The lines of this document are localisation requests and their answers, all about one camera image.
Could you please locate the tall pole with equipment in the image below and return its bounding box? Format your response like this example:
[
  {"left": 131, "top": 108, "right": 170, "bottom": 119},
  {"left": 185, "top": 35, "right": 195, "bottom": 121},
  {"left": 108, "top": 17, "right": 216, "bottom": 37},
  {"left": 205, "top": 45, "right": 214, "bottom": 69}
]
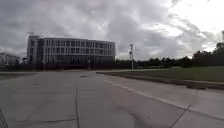
[{"left": 128, "top": 43, "right": 135, "bottom": 70}]

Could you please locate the grey concrete slab pavement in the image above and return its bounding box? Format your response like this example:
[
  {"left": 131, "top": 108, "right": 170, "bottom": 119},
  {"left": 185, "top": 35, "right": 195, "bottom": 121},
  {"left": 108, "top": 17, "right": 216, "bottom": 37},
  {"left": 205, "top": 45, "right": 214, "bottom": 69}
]
[{"left": 0, "top": 69, "right": 224, "bottom": 128}]

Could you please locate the large grey glass-fronted building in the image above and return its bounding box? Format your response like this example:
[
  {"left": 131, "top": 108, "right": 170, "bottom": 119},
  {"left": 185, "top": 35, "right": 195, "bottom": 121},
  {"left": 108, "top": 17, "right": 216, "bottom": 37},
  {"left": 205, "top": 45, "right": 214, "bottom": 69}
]
[{"left": 26, "top": 34, "right": 117, "bottom": 70}]

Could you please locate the dark kerb strip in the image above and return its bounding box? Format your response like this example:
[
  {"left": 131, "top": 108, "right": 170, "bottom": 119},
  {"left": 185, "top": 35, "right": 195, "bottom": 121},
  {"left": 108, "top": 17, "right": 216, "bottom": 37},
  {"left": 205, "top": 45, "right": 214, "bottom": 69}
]
[{"left": 95, "top": 71, "right": 224, "bottom": 91}]

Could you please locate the row of dark trees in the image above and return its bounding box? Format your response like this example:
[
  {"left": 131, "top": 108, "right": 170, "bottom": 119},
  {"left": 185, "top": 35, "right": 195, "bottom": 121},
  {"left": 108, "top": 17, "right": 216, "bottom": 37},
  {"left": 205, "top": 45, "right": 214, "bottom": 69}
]
[{"left": 114, "top": 41, "right": 224, "bottom": 70}]

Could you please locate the green grass lawn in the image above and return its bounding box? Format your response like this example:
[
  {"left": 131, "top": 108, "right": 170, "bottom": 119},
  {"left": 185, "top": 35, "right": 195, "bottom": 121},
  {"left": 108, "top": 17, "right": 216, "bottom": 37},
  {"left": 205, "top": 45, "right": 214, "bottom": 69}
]
[{"left": 113, "top": 65, "right": 224, "bottom": 83}]

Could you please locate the low pale building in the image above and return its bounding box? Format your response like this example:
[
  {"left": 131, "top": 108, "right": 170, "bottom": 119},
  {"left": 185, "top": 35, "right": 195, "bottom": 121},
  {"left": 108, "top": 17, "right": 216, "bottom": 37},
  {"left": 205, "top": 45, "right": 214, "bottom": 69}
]
[{"left": 0, "top": 52, "right": 22, "bottom": 68}]

